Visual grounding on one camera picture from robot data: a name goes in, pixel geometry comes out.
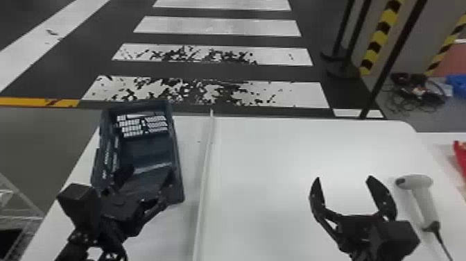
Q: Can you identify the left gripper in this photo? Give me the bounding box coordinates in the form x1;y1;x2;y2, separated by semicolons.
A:
98;163;171;239

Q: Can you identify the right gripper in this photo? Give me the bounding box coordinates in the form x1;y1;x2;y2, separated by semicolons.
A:
309;175;399;261

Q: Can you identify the blue tray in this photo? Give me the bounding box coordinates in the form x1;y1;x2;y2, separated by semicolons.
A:
90;99;185;205

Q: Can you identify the black part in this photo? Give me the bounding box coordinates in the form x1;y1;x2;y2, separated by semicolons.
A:
121;162;174;203

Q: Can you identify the hand scanner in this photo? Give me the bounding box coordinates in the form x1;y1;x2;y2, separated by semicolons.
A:
395;174;454;261

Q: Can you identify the red packet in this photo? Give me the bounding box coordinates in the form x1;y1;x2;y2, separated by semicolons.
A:
452;140;466;180

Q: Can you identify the clear box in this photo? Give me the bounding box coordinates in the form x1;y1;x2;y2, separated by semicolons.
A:
0;171;45;261

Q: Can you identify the blue box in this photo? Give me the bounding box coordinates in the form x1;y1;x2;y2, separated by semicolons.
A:
445;74;466;99

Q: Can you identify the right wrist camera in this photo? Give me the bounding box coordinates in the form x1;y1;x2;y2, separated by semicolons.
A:
377;219;421;261

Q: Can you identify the black cable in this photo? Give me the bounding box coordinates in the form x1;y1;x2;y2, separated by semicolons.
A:
383;71;449;115

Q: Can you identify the black post with round foot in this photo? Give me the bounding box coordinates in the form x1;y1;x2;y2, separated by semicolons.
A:
319;0;373;80

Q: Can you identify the yellow black striped post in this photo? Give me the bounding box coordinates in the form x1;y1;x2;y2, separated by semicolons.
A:
423;13;466;77
358;0;404;76

